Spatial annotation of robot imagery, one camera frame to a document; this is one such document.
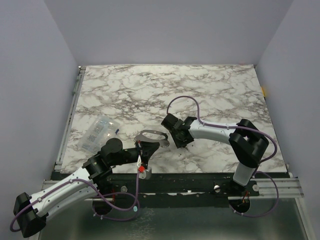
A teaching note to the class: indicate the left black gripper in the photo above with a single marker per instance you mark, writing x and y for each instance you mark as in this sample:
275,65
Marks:
147,149

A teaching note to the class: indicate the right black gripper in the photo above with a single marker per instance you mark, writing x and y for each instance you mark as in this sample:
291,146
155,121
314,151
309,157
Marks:
176,131

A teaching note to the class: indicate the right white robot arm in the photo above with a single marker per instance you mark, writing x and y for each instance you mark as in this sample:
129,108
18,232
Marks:
248,143

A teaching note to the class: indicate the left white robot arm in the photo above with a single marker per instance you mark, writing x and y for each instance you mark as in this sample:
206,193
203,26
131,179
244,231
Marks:
91,180

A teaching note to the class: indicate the clear plastic parts box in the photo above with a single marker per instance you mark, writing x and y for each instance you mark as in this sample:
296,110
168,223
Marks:
101,130

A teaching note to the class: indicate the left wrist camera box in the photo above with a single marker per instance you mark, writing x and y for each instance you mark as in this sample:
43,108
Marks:
145,173

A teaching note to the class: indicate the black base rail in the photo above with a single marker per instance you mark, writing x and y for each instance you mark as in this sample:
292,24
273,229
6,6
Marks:
175,190

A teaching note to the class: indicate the left side metal rail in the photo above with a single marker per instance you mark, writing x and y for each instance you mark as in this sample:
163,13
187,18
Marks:
79,79

